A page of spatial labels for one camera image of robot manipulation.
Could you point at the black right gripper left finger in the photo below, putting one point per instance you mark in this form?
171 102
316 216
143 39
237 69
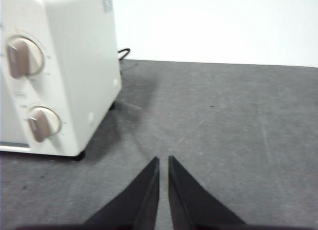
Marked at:
139 202

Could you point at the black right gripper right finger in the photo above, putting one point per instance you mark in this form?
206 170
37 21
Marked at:
188 202

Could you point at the white Toshiba toaster oven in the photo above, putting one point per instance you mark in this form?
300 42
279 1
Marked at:
82 66

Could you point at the beige oven knob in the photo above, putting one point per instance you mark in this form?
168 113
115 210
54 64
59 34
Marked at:
39 127
17 58

